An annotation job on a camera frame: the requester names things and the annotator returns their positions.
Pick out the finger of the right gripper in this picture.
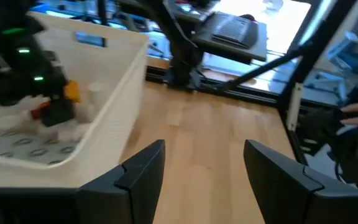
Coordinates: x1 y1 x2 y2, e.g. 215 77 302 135
39 98 76 128

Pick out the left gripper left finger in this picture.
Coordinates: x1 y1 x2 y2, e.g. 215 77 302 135
0 139 167 224

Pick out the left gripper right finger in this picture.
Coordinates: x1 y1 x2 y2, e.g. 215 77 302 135
243 139 358 224

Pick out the red liquid bottle white cap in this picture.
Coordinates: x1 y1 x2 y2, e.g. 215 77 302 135
30 101 52 121

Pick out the small white bottle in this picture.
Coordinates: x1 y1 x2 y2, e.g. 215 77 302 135
0 113 27 131

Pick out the white labelled pill bottle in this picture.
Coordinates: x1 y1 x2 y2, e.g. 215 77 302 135
87 81 111 110

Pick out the grey patterned packet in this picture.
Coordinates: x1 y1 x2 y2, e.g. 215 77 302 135
0 130 83 166

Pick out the white perforated plastic basket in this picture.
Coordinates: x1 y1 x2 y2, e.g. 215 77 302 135
0 11 150 189

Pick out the black laptop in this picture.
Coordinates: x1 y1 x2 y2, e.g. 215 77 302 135
211 14 259 49

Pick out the black aluminium station frame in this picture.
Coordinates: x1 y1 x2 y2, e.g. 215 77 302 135
144 0 358 162

